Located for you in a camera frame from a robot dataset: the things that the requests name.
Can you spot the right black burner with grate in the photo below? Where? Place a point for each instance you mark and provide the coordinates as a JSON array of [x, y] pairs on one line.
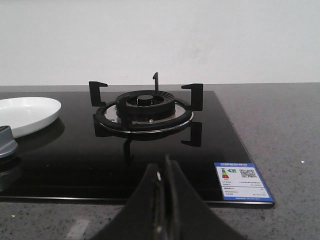
[[146, 115]]

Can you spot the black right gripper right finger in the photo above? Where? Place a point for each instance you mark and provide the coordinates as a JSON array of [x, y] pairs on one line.
[[192, 218]]

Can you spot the black glass gas cooktop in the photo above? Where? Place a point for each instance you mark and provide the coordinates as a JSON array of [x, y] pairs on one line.
[[67, 161]]

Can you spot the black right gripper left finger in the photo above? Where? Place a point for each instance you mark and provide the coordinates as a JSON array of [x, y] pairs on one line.
[[143, 216]]

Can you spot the blue energy label sticker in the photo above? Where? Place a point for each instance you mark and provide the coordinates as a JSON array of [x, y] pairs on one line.
[[241, 182]]

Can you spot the white round plate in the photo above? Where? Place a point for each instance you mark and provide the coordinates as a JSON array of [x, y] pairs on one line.
[[27, 115]]

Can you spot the right silver stove knob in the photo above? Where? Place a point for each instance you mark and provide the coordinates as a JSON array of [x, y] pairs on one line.
[[8, 145]]

